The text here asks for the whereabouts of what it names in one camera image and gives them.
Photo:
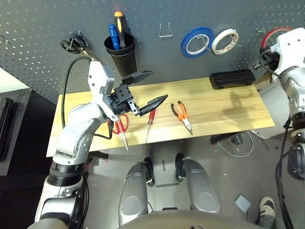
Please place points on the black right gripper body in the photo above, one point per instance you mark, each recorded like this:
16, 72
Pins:
269, 57

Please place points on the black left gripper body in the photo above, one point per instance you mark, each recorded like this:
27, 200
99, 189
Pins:
121, 100

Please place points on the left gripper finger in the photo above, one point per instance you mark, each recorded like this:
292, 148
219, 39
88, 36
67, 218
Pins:
151, 106
137, 76

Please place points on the thin red tape roll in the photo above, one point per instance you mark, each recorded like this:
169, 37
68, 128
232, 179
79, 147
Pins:
265, 35

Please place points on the orange black pliers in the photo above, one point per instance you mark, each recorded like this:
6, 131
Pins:
183, 117

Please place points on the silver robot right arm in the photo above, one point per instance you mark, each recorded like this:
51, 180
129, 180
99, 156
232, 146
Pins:
295, 95

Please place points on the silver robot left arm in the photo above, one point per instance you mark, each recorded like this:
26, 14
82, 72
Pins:
76, 128

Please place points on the dark grey pegboard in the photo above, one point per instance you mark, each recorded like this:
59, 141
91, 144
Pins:
47, 19

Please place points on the black plastic cup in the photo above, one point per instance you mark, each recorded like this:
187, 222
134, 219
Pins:
125, 62

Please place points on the black rectangular case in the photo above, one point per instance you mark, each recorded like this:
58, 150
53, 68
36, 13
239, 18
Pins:
231, 80

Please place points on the blue tape roll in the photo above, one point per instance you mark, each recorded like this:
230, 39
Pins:
184, 47

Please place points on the white tape roll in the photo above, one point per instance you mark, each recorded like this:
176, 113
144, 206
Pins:
214, 46

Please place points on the black table leg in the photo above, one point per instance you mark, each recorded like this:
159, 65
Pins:
100, 155
221, 138

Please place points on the metal scissors peg hook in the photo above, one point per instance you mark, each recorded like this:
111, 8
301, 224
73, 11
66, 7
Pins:
76, 35

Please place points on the silver robot left leg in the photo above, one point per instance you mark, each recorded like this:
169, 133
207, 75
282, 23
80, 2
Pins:
133, 190

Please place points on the silver robot leg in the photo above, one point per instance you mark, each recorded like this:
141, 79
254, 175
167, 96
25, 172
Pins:
202, 188
133, 190

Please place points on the black power adapter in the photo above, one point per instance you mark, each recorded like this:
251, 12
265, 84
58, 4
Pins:
237, 139

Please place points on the silver robot right leg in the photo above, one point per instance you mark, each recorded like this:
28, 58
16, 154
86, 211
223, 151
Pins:
202, 188

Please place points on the grey robot torso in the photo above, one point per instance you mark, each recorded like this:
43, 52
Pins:
178, 221

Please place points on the grey square pad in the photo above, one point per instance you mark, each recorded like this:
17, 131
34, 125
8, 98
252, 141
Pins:
243, 203

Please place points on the person's grey sneaker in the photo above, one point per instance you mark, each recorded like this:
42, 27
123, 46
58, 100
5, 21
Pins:
267, 210

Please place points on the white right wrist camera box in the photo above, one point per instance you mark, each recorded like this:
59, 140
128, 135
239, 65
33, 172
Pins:
293, 47

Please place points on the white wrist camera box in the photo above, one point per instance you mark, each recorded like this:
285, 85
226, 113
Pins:
96, 76
293, 47

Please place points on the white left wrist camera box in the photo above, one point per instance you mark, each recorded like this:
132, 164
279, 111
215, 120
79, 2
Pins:
96, 76

